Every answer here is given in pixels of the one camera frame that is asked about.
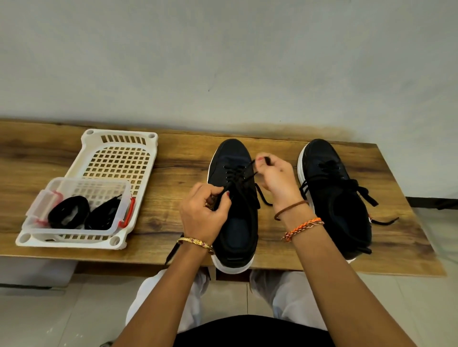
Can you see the person's right forearm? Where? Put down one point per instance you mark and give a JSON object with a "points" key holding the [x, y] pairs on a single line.
{"points": [[350, 286]]}

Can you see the white plastic lattice basket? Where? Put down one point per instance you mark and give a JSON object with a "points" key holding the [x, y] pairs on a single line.
{"points": [[118, 161]]}

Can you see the black rolled band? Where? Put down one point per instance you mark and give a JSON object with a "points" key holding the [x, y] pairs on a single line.
{"points": [[104, 214], [57, 214]]}

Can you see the white box under table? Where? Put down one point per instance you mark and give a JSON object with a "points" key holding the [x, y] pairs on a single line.
{"points": [[36, 273]]}

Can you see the person's left forearm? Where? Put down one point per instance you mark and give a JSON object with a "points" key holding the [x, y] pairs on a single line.
{"points": [[161, 304]]}

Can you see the person's black shirt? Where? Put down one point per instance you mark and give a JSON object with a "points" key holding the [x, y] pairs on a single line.
{"points": [[254, 332]]}

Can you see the person's right hand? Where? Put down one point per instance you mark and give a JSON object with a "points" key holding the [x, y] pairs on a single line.
{"points": [[279, 182]]}

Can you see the person's left hand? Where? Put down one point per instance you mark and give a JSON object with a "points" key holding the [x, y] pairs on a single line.
{"points": [[202, 218]]}

